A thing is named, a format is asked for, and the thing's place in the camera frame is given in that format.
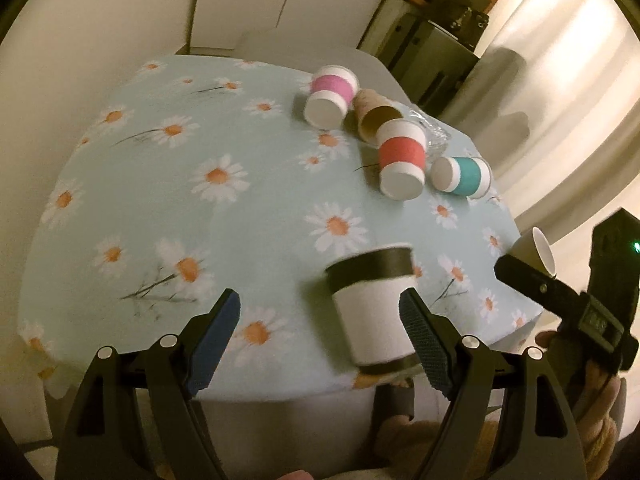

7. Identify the black banded white paper cup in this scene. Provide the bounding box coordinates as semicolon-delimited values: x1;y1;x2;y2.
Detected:
326;244;419;375

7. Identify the teal banded paper cup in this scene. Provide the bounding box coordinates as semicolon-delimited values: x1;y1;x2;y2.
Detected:
430;156;492;200

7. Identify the red banded paper cup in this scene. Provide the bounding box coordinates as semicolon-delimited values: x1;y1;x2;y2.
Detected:
376;118;426;200

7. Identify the brown kraft paper cup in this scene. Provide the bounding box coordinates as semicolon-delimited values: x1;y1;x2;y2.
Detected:
352;89;402;145

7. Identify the pink banded paper cup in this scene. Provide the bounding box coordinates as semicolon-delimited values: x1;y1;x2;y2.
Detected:
304;65;359;130

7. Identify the right hand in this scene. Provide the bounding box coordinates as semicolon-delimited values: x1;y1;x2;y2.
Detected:
534;328;626;466

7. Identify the daisy print blue tablecloth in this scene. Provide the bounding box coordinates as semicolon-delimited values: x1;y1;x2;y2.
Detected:
18;56;541;401

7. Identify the cream curtain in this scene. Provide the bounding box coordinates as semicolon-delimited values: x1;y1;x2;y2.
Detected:
442;0;639;289

